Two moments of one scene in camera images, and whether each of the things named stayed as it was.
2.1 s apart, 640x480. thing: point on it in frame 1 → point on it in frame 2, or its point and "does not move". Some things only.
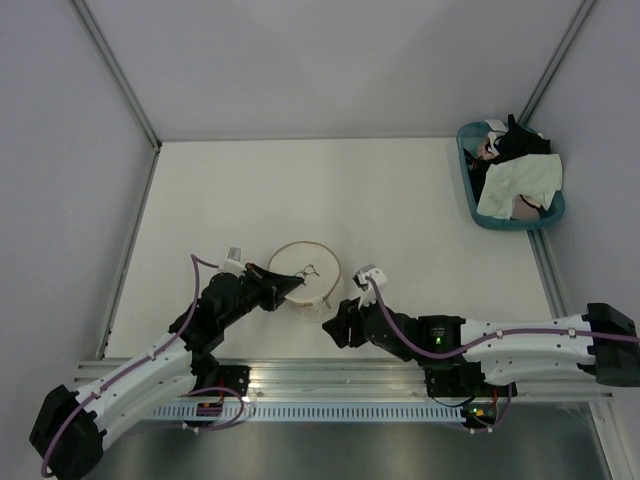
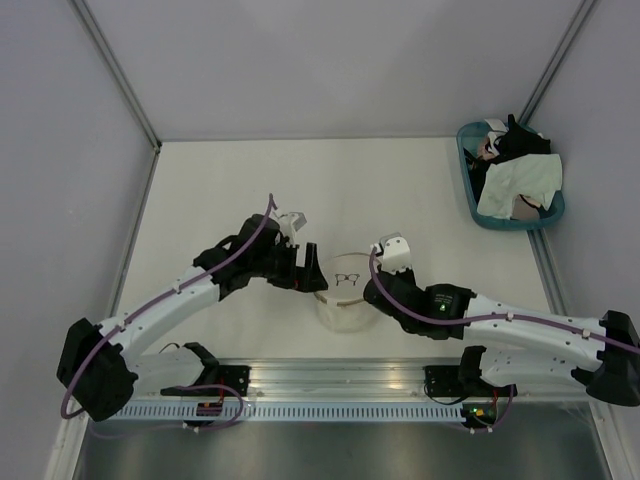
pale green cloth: [538, 176] does not move
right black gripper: [347, 316] → [408, 274]
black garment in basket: [515, 142] does not move
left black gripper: [273, 286] → [307, 278]
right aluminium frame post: [554, 61] does not move
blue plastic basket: [470, 137] does not move
